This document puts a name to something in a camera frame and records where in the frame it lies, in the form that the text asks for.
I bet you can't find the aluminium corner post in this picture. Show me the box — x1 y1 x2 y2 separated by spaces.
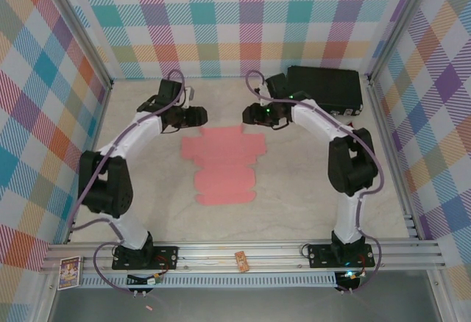
43 0 114 90
366 0 435 82

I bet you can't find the pink paper box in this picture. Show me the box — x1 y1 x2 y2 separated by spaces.
180 125 266 206

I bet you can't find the small purple card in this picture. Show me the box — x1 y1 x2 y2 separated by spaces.
57 256 85 290

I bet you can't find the small orange wooden tag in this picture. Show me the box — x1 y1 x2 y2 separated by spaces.
234 250 250 273

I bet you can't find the aluminium side rail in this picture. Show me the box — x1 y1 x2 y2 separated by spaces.
366 77 420 241
65 79 115 245

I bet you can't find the black cable mount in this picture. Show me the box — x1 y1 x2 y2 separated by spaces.
127 273 147 298
333 271 364 296

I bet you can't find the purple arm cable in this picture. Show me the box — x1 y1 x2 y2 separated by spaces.
65 70 185 296
245 70 386 296

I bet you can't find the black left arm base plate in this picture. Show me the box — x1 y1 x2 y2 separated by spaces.
112 244 180 271

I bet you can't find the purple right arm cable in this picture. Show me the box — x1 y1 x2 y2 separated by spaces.
245 70 386 296

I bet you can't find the black hard case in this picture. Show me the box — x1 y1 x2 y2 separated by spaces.
286 65 365 118

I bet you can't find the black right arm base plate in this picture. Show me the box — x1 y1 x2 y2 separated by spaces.
307 243 376 268

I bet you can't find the grey slotted cable duct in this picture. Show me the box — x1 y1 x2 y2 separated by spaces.
79 272 338 288

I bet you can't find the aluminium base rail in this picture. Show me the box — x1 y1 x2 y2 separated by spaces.
40 240 447 275

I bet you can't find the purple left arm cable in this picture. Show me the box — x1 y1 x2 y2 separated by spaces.
65 70 185 296

